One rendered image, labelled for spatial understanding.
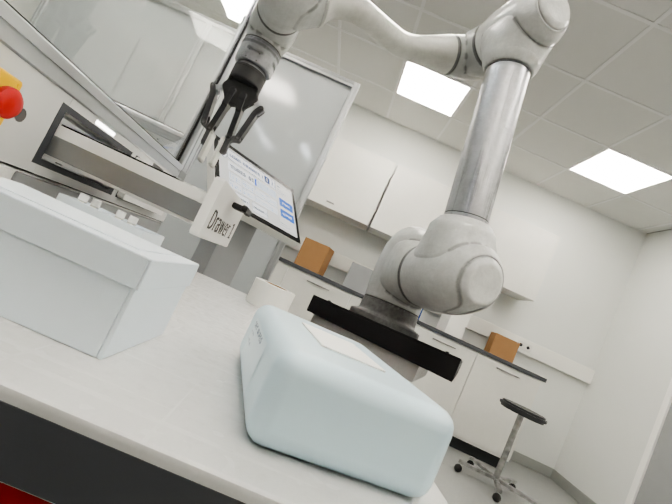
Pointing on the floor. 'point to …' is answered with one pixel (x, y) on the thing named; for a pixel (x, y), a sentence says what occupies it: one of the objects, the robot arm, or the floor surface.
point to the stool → (505, 452)
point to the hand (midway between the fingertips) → (212, 150)
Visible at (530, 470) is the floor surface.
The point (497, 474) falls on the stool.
